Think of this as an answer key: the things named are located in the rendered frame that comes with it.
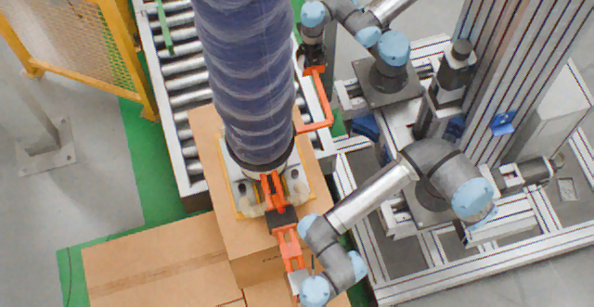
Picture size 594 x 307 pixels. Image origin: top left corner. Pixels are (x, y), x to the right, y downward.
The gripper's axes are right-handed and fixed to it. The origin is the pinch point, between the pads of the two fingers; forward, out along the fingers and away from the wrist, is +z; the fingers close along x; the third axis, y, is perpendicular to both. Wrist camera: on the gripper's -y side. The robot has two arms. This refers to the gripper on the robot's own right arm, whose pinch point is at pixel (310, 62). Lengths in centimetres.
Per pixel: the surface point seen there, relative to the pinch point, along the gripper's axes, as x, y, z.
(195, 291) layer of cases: -64, 53, 64
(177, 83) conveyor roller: -51, -45, 65
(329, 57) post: 23, -43, 73
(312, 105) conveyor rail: 5, -14, 61
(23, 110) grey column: -124, -55, 73
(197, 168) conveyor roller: -52, 0, 65
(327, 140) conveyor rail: 6, 5, 61
